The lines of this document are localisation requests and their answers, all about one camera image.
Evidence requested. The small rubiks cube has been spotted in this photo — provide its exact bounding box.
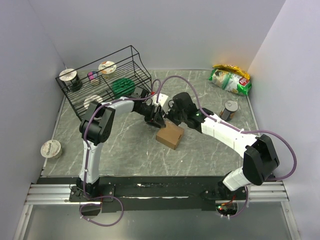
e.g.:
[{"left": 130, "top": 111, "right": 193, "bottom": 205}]
[{"left": 87, "top": 71, "right": 100, "bottom": 85}]

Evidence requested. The dark metal can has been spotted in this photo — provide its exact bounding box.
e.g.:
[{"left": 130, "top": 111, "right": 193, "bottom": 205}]
[{"left": 219, "top": 100, "right": 239, "bottom": 122}]

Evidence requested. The white yogurt cup on table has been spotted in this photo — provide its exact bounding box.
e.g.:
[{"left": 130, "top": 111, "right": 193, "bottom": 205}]
[{"left": 40, "top": 139, "right": 62, "bottom": 159}]

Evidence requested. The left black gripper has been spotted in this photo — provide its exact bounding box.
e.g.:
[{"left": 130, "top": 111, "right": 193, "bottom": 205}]
[{"left": 135, "top": 103, "right": 166, "bottom": 129}]

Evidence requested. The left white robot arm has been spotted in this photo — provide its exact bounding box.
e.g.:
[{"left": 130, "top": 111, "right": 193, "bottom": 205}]
[{"left": 76, "top": 87, "right": 169, "bottom": 201}]

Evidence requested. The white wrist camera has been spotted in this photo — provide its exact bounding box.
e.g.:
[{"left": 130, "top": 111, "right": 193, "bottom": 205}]
[
  {"left": 145, "top": 91, "right": 159, "bottom": 107},
  {"left": 153, "top": 93, "right": 170, "bottom": 114}
]

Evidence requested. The black wire rack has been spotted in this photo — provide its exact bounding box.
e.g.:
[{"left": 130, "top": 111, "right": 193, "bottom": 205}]
[{"left": 55, "top": 45, "right": 152, "bottom": 120}]

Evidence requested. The white Chobani yogurt cup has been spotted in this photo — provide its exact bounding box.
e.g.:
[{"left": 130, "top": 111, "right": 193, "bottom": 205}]
[{"left": 98, "top": 61, "right": 117, "bottom": 79}]

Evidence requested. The green lidded cup noodle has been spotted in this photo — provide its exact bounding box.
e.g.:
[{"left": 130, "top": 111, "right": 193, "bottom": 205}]
[{"left": 111, "top": 77, "right": 135, "bottom": 99}]

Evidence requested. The brown cardboard express box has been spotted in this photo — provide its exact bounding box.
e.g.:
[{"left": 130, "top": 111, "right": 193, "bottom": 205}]
[{"left": 155, "top": 121, "right": 185, "bottom": 150}]

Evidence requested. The aluminium rail frame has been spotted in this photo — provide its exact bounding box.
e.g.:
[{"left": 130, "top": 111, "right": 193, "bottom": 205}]
[{"left": 24, "top": 181, "right": 289, "bottom": 205}]

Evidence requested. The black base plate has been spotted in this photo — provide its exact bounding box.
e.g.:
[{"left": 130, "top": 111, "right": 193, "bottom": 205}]
[{"left": 69, "top": 176, "right": 247, "bottom": 213}]

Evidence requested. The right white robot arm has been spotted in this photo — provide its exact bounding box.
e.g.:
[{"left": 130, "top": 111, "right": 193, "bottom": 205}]
[{"left": 159, "top": 92, "right": 280, "bottom": 200}]

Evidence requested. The black yogurt cup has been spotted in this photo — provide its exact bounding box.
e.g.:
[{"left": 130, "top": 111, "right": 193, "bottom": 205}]
[{"left": 59, "top": 68, "right": 83, "bottom": 93}]

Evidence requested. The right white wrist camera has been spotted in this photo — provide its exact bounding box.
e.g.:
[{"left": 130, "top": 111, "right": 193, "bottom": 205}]
[{"left": 153, "top": 93, "right": 170, "bottom": 114}]

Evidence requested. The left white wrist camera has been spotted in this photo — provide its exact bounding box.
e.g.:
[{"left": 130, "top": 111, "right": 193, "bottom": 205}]
[{"left": 145, "top": 91, "right": 159, "bottom": 107}]

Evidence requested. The white toilet paper roll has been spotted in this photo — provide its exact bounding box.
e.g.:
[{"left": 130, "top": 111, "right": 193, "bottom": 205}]
[{"left": 83, "top": 94, "right": 103, "bottom": 110}]

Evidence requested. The green chips bag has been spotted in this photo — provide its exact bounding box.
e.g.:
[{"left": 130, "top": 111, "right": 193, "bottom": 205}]
[{"left": 208, "top": 68, "right": 252, "bottom": 96}]

